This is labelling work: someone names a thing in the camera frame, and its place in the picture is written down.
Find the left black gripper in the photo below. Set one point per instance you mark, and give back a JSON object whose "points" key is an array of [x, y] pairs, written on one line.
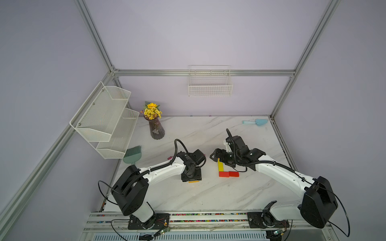
{"points": [[197, 177]]}

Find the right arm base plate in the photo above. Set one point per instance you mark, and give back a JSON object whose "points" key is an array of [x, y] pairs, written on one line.
{"points": [[263, 220]]}

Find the teal scoop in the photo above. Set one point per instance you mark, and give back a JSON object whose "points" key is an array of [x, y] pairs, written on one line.
{"points": [[257, 122]]}

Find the yellow block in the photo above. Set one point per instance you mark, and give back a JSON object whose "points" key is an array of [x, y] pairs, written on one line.
{"points": [[220, 165]]}

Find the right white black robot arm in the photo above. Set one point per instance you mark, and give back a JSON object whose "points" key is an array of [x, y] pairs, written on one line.
{"points": [[316, 204]]}

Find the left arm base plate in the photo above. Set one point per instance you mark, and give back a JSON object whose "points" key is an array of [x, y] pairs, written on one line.
{"points": [[156, 222]]}

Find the red block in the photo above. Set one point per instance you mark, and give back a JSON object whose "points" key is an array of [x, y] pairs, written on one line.
{"points": [[233, 174], [224, 174]]}

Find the yellow flower bouquet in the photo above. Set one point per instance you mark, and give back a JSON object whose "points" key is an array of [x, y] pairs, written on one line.
{"points": [[151, 111]]}

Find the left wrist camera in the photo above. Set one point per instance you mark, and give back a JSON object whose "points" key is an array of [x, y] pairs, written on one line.
{"points": [[198, 157]]}

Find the aluminium front rail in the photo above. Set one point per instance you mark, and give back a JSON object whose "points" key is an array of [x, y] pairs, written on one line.
{"points": [[99, 222]]}

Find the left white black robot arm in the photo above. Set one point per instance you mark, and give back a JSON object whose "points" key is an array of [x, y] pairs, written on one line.
{"points": [[130, 190]]}

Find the dark glass vase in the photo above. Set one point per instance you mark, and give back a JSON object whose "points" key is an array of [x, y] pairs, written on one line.
{"points": [[156, 129]]}

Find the upper white mesh shelf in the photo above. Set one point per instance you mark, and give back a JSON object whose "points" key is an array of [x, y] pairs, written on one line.
{"points": [[98, 117]]}

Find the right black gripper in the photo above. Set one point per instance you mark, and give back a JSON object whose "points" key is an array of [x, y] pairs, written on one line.
{"points": [[223, 152]]}

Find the white wire wall basket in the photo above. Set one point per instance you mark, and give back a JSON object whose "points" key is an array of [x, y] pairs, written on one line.
{"points": [[210, 80]]}

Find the lower white mesh shelf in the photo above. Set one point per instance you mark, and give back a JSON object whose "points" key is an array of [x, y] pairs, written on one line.
{"points": [[117, 146]]}

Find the white mesh shelf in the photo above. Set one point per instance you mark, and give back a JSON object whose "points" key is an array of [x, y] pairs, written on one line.
{"points": [[98, 117], [117, 146]]}

